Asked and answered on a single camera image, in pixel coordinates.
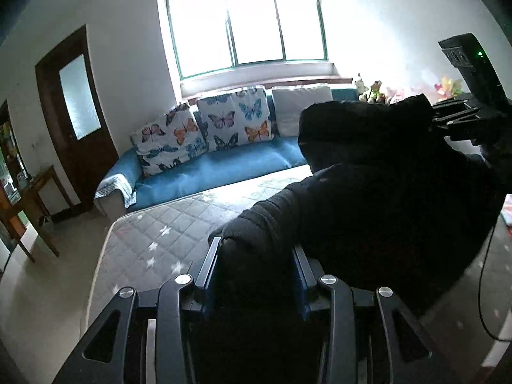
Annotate brown wooden door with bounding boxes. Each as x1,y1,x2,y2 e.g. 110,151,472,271
35,24,121,225

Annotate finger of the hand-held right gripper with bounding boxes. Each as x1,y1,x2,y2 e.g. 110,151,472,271
432,107,481,132
432,98,473,115

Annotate wooden table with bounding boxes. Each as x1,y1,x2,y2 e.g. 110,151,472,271
0,165,75,262

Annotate black puffer jacket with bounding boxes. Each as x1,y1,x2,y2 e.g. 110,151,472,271
208,94,507,321

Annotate grey star quilted mattress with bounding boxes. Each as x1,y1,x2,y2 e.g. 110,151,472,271
86,164,512,372

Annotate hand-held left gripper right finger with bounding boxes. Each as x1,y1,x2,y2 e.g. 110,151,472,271
292,244,457,384

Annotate blue sofa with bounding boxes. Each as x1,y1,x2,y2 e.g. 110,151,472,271
94,88,361,219

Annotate colourful flower decoration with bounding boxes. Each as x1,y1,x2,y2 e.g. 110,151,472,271
434,75,464,100

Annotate green framed window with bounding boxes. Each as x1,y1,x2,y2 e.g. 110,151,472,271
166,0,329,81

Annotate white pillow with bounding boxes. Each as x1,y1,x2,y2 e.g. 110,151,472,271
271,83,333,137

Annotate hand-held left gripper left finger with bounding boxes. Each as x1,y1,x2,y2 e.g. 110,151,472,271
52,236,222,384

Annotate wooden display cabinet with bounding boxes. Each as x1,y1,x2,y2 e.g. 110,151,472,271
0,100,28,249

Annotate butterfly print pillow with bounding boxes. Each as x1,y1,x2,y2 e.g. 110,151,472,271
196,85,276,153
130,102,209,177

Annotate black cable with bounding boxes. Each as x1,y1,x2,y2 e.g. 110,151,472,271
478,216,512,342

